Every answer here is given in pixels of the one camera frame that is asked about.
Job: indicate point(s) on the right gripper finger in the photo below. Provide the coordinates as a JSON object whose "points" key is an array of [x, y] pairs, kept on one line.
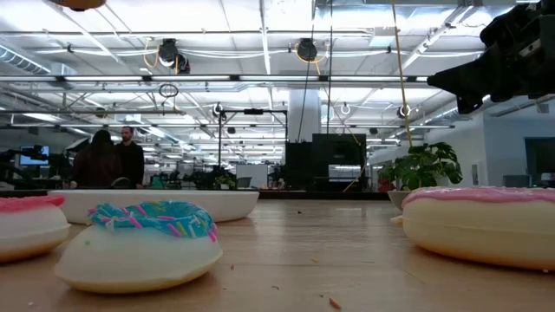
{"points": [[469, 105], [466, 78]]}

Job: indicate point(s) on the large light pink icing donut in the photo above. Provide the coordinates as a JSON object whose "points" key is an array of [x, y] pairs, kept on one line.
{"points": [[481, 229]]}

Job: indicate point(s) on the blue sprinkled icing donut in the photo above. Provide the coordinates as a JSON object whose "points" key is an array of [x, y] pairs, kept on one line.
{"points": [[139, 255]]}

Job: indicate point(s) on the coral pink icing donut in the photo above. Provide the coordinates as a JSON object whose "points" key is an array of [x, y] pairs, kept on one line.
{"points": [[26, 229]]}

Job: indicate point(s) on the green potted plant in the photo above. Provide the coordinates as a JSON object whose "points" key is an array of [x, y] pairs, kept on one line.
{"points": [[427, 169]]}

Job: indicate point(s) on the beige shallow bowl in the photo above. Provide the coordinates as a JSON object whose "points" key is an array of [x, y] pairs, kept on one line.
{"points": [[396, 198]]}

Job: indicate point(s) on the black cabinet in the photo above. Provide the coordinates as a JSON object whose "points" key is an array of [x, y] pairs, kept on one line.
{"points": [[334, 162]]}

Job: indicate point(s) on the white building column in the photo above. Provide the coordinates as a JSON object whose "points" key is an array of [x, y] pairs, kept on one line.
{"points": [[304, 115]]}

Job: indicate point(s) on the white board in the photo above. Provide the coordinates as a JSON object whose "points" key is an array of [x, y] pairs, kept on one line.
{"points": [[252, 175]]}

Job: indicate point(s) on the small green plant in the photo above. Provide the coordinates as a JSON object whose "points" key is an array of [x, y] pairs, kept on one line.
{"points": [[225, 180]]}

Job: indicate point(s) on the white shallow bowl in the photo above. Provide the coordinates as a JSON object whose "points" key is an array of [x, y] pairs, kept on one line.
{"points": [[234, 206]]}

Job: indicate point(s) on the person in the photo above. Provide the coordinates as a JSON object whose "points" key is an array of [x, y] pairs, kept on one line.
{"points": [[97, 164], [131, 160]]}

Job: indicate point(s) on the orange-brown rounded object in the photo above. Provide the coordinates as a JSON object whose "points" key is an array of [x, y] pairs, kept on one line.
{"points": [[79, 3]]}

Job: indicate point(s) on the blue computer monitor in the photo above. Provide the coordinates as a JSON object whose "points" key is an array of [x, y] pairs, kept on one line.
{"points": [[34, 157]]}

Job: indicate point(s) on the black metal frame stand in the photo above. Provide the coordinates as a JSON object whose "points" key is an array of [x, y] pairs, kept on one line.
{"points": [[253, 112]]}

